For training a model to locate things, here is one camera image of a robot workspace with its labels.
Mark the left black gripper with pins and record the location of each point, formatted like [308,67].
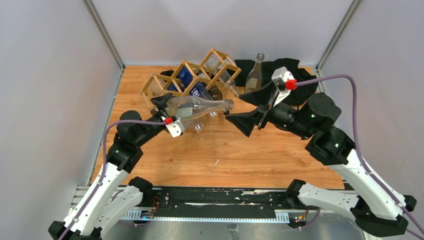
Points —
[161,102]

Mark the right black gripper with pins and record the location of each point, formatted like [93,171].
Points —
[245,122]

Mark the clear bottle white label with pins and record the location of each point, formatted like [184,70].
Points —
[189,108]

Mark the clear bottle gold black label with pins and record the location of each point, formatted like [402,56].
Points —
[255,77]

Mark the clear square bottle silver cap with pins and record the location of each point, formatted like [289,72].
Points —
[193,125]

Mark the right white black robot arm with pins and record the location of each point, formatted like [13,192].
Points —
[375,207]

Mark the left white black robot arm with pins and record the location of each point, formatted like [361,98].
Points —
[116,165]

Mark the blue bottle silver cap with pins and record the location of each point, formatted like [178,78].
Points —
[184,75]

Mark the wooden lattice wine rack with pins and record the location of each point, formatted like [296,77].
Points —
[157,84]

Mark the blue BLU labelled bottle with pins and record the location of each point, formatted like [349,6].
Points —
[199,90]

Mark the dark bottle grey cap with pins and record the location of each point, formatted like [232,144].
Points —
[217,94]

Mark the black cloth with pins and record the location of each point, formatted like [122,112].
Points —
[298,94]

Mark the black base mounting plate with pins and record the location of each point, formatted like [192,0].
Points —
[213,203]

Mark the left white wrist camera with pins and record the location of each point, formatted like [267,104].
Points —
[175,128]

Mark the aluminium frame rails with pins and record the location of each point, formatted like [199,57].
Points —
[351,206]

